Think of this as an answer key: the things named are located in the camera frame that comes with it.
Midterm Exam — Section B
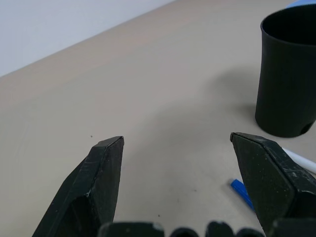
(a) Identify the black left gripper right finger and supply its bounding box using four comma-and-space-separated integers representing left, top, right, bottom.
230, 132, 316, 233

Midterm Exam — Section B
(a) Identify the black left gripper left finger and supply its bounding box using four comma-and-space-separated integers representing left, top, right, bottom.
32, 136, 125, 237

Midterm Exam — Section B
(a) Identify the black capped white marker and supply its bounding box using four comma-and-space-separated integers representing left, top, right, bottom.
281, 147, 316, 174

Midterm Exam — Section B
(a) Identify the blue capped white marker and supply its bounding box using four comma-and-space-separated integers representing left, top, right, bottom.
231, 179, 255, 212

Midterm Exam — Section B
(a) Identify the black plastic cup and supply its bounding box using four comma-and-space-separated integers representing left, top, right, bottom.
255, 4, 316, 138

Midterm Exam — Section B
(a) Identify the light green plate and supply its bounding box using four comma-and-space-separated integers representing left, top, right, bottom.
287, 0, 316, 10

